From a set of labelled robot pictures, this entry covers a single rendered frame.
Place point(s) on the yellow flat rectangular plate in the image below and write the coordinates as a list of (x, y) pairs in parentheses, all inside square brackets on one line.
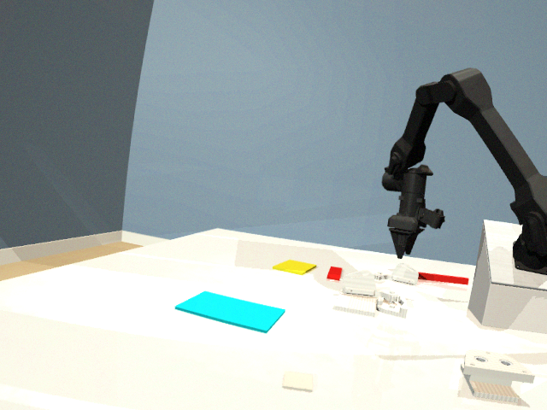
[(297, 267)]

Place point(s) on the cyan flat rectangular plate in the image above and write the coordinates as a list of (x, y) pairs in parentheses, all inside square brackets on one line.
[(225, 309)]

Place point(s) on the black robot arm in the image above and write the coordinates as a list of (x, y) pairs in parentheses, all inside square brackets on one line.
[(468, 94)]

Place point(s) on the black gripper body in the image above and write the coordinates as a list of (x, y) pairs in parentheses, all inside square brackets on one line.
[(405, 220)]

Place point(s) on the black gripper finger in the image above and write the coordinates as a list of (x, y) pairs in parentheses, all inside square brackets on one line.
[(400, 239), (411, 241)]

